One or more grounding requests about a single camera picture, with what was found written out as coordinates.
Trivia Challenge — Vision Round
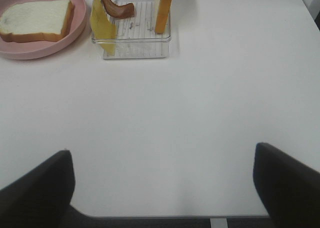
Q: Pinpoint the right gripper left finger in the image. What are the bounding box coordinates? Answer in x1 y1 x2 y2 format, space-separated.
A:
0 150 75 228

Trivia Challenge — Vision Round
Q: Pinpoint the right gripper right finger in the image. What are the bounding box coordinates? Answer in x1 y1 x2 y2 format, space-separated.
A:
253 142 320 228

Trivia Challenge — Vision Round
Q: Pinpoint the bread slice from tray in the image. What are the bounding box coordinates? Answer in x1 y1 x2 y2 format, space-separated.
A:
0 0 75 43

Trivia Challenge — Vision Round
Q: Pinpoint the bacon strip from tray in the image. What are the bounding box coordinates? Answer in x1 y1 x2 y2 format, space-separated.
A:
101 0 135 19

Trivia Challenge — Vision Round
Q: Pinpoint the pink round plate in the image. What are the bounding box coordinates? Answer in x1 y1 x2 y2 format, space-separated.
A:
0 0 87 60

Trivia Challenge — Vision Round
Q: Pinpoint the yellow cheese slice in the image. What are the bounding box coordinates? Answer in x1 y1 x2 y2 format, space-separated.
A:
89 0 117 40

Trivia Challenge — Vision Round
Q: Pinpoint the bread slice in right tray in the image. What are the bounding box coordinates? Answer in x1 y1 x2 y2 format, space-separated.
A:
154 0 172 34

